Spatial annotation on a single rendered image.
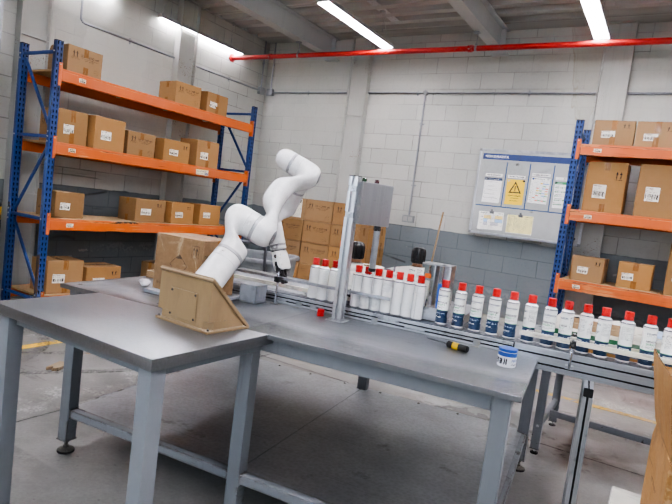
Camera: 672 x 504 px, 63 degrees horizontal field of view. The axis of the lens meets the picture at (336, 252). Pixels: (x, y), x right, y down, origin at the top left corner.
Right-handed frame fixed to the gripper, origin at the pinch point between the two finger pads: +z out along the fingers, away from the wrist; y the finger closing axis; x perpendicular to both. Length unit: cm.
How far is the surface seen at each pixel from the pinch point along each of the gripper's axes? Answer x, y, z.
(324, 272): -25.0, -3.0, 0.7
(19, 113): 311, 103, -209
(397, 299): -59, -2, 20
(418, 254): -56, 56, 0
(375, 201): -61, -12, -26
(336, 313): -33.4, -15.7, 20.8
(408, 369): -80, -65, 41
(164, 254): 38, -42, -22
